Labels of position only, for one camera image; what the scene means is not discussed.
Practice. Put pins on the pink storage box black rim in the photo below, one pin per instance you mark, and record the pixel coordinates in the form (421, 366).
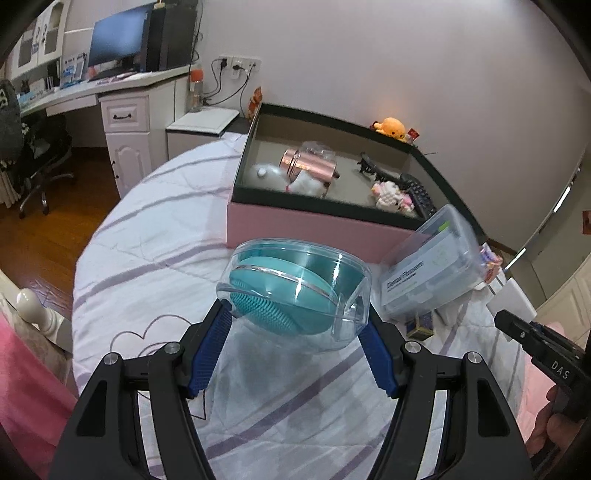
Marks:
(295, 230)

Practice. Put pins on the teal brush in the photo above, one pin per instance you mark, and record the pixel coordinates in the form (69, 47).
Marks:
(295, 290)

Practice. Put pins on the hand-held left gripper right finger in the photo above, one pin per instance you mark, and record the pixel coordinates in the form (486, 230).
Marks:
(381, 364)

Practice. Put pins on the pink floral quilt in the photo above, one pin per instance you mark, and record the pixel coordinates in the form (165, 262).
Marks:
(524, 392)

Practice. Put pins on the white panelled door frame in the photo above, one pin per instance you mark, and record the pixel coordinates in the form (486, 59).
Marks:
(572, 290)

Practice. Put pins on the black computer tower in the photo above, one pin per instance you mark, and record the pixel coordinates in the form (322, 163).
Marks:
(171, 37)

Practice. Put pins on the white wooden bedpost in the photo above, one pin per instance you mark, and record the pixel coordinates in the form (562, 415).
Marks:
(32, 307)

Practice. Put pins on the orange octopus plush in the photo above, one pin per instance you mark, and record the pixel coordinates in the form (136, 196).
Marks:
(391, 127)

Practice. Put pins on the white desk with drawers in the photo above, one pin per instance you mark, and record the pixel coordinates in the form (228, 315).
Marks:
(129, 138)

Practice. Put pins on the white glass door cabinet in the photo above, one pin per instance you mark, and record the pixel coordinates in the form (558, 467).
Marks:
(37, 37)

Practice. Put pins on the beige curtain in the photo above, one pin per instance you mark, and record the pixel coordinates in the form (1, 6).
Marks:
(7, 184)

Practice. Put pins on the black hair clip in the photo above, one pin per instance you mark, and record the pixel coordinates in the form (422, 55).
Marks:
(369, 166)

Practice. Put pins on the clear plastic box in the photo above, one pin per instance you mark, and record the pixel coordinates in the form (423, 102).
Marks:
(429, 272)

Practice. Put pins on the black keyboard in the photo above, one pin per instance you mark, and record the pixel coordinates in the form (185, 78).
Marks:
(111, 74)

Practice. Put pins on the rose gold cup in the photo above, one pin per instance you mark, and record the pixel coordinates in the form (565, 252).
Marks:
(309, 167)

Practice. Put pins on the bottle with orange cap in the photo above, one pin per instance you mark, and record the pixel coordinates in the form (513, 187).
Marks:
(195, 90)

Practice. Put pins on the black office chair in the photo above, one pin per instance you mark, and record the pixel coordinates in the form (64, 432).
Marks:
(41, 157)

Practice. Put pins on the grey jacket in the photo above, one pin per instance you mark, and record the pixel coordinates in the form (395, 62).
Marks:
(9, 120)

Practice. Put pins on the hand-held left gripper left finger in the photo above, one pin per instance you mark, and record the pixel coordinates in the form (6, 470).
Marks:
(210, 350)

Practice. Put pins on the white wall outlet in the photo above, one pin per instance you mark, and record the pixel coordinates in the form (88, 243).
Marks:
(238, 62)

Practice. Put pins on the black computer monitor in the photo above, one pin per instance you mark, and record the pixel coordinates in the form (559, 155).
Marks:
(115, 39)

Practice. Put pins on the white striped table quilt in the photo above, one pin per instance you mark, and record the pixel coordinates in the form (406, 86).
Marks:
(161, 258)

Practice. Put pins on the black remote control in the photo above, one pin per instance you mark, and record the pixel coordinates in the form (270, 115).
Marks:
(418, 194)

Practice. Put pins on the pink bed sheet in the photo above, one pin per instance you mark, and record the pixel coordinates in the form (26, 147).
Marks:
(27, 392)

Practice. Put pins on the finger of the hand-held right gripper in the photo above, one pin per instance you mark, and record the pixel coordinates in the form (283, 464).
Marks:
(517, 328)

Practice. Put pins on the blue card box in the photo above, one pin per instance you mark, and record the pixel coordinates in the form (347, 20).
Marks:
(420, 325)

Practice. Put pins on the blue white carton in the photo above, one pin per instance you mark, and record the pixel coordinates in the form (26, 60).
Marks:
(74, 69)

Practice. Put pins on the black white low cabinet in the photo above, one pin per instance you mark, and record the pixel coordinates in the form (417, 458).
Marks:
(203, 121)

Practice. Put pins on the person's right hand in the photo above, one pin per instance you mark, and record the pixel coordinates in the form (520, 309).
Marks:
(554, 424)

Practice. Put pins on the pink white plush toy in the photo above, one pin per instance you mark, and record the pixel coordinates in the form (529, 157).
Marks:
(392, 194)

